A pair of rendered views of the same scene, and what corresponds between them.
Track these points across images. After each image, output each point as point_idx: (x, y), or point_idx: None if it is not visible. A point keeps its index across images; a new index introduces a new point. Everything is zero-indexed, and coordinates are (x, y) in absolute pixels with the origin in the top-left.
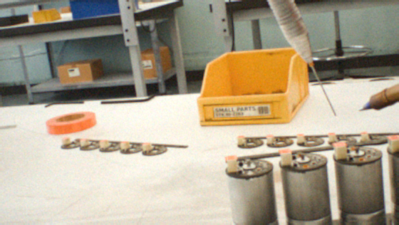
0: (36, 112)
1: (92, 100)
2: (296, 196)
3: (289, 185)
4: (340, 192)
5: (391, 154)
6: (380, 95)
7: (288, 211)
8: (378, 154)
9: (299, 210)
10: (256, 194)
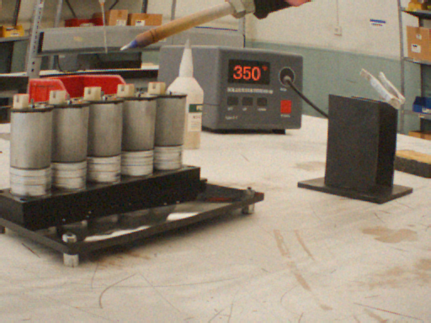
0: None
1: None
2: (70, 135)
3: (65, 124)
4: (92, 135)
5: (126, 98)
6: (149, 33)
7: (58, 156)
8: (119, 97)
9: (71, 150)
10: (46, 129)
